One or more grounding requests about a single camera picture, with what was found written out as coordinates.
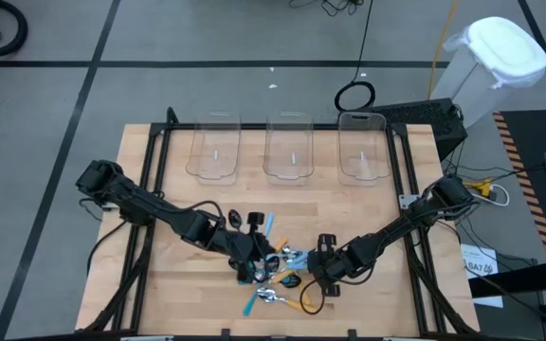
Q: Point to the silver mounting bracket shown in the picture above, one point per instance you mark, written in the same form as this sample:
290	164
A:
405	201

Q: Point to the black metal table frame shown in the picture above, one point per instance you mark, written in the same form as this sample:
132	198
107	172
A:
254	126

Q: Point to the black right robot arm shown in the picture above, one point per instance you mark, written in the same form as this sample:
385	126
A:
396	230

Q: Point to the white paper sheet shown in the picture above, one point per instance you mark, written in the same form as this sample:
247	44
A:
479	256

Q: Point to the white lidded trash bin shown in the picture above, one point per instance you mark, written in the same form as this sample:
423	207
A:
505	47

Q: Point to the black metal beam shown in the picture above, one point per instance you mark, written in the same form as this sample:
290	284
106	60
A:
515	285

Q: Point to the clear plastic bin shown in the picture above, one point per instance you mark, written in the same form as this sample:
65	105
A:
288	142
363	132
213	142

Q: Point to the black hazard striped mat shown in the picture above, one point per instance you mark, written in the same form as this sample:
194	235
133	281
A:
529	132

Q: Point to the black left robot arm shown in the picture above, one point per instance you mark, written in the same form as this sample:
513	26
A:
159	208

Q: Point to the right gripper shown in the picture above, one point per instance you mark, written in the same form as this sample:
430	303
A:
339	267

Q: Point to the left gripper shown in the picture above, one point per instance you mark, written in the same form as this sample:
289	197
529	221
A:
244	246

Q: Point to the black computer case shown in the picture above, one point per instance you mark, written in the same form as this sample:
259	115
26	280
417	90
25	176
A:
424	116

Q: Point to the yellow power plug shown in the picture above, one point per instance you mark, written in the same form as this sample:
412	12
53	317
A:
477	185

